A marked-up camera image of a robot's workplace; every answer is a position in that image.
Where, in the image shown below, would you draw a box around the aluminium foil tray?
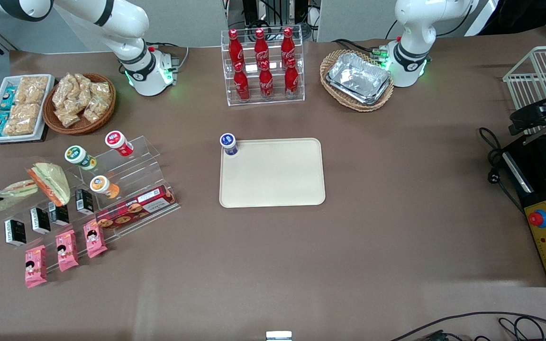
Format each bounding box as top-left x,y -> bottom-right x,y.
326,52 -> 392,106

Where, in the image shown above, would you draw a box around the grey cables at arm base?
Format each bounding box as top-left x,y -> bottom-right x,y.
147,43 -> 190,72

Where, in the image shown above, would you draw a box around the black power cable with plug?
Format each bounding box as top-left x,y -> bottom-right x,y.
478,127 -> 525,214

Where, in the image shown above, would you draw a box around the black cables at arm base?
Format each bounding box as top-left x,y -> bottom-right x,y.
332,39 -> 390,61

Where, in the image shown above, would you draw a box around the long black floor cable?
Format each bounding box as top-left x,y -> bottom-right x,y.
389,311 -> 546,341

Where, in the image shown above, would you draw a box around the triangle sandwich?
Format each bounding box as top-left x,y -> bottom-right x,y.
0,179 -> 39,215
27,162 -> 71,207

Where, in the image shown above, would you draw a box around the orange lid yogurt cup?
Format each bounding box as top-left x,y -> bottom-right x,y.
90,175 -> 120,199

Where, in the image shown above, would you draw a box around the white rectangular serving tray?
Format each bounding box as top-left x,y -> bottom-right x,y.
0,74 -> 55,143

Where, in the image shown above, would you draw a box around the clear bag of puffed snacks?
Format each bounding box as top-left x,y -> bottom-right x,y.
53,75 -> 77,108
82,97 -> 110,124
74,73 -> 93,102
55,107 -> 82,128
91,81 -> 112,102

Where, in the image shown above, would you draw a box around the small black drink carton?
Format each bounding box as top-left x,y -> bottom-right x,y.
48,201 -> 70,226
4,219 -> 27,247
30,207 -> 51,235
75,188 -> 94,215

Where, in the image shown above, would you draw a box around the pink snack packet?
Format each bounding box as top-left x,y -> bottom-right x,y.
25,245 -> 48,288
55,230 -> 79,272
83,221 -> 108,259

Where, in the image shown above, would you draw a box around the red lid yogurt cup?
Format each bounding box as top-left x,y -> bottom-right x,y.
105,131 -> 134,157

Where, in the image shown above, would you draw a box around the brown wicker basket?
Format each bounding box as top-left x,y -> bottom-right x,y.
43,72 -> 116,135

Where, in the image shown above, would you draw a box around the red cookie box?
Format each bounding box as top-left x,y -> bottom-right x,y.
95,186 -> 177,230

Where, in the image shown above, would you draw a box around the rice cracker pack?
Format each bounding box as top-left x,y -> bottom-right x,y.
3,103 -> 41,137
16,76 -> 49,106

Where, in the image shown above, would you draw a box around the red cola bottle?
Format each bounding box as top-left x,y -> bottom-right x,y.
259,61 -> 274,100
228,29 -> 245,64
281,27 -> 296,62
234,63 -> 251,101
254,28 -> 270,64
284,58 -> 300,99

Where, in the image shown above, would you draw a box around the clear acrylic stepped shelf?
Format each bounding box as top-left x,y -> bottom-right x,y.
0,136 -> 181,275

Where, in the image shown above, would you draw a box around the green lid yogurt cup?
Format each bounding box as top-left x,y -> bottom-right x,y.
64,145 -> 97,171

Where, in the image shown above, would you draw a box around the looped black floor cable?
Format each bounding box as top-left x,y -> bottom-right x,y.
498,316 -> 546,341

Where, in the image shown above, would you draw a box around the black sealing machine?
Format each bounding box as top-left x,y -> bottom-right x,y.
500,92 -> 546,288

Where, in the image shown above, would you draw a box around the blue lid yogurt cup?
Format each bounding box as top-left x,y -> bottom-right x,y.
220,133 -> 239,157

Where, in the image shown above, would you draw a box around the beige plastic tray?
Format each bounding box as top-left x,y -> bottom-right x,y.
219,138 -> 326,209

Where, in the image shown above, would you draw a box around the white wire basket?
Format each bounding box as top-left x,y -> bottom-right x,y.
503,45 -> 546,135

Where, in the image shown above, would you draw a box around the light wicker basket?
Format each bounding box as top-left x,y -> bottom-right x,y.
320,49 -> 395,113

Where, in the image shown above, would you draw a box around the clear acrylic bottle rack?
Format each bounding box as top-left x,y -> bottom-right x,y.
221,29 -> 305,107

